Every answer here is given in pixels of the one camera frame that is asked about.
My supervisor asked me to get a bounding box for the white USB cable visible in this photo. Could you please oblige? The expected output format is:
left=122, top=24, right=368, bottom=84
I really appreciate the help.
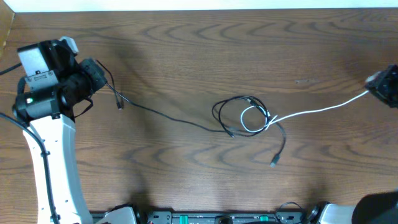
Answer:
left=239, top=90, right=370, bottom=134

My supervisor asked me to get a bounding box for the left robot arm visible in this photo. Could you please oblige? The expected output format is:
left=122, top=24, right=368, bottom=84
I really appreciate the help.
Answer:
left=12, top=36, right=107, bottom=223

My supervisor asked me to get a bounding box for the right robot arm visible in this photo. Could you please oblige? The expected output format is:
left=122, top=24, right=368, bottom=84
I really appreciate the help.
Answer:
left=306, top=65, right=397, bottom=224

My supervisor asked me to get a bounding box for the cardboard box edge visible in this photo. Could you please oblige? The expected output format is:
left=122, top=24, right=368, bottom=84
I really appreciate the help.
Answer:
left=0, top=0, right=15, bottom=57

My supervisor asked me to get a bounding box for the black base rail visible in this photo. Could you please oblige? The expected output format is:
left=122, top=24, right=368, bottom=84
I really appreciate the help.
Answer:
left=135, top=208, right=317, bottom=224

